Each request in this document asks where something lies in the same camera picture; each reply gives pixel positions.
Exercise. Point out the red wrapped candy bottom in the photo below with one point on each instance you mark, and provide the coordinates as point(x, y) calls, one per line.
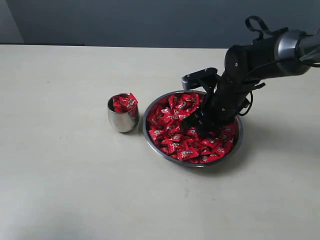
point(185, 155)

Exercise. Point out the stainless steel cup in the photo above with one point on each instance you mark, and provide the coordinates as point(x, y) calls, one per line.
point(123, 122)

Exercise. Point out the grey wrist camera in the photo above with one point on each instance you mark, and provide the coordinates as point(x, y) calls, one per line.
point(206, 78)

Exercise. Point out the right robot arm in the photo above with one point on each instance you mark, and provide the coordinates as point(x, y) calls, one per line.
point(290, 53)

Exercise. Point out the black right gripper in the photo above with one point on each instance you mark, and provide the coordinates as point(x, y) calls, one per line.
point(219, 107)

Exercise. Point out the stainless steel plate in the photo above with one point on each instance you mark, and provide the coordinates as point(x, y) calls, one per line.
point(167, 113)

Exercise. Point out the red wrapped candy top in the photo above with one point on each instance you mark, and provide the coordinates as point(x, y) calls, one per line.
point(190, 99)

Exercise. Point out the red candy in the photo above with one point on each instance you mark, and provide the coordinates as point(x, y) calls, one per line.
point(128, 101)
point(156, 134)
point(118, 107)
point(190, 99)
point(185, 155)

